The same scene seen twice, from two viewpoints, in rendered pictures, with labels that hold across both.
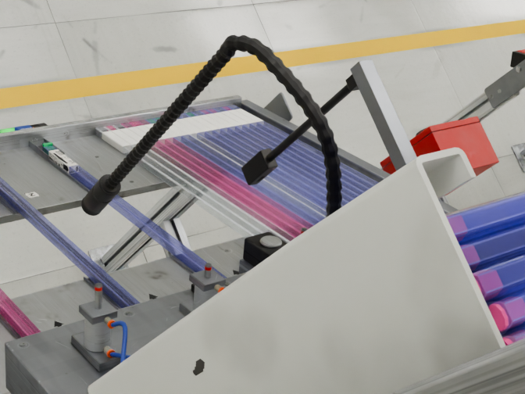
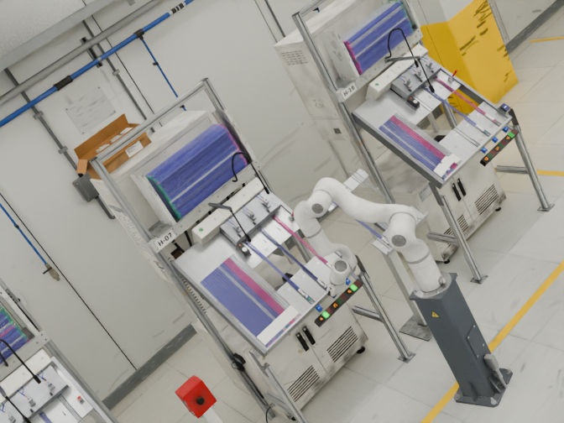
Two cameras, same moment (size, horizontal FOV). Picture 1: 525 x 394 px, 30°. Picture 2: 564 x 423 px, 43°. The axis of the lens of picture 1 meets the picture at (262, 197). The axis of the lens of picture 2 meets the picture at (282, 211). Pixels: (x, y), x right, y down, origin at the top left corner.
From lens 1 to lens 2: 4.02 m
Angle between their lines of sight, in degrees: 95
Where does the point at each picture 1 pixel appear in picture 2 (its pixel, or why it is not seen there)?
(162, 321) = (258, 214)
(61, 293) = (282, 238)
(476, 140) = (183, 390)
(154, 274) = (267, 249)
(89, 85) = not seen: outside the picture
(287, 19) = not seen: outside the picture
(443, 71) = not seen: outside the picture
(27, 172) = (310, 287)
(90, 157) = (298, 300)
